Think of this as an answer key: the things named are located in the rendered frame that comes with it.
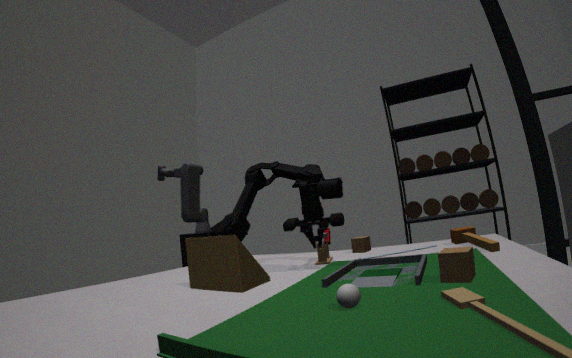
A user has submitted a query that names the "white golf ball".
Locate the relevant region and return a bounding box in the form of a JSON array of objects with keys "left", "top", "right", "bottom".
[{"left": 336, "top": 283, "right": 361, "bottom": 308}]

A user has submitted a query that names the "green mat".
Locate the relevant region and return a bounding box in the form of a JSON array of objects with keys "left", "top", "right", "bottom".
[{"left": 187, "top": 248, "right": 572, "bottom": 358}]

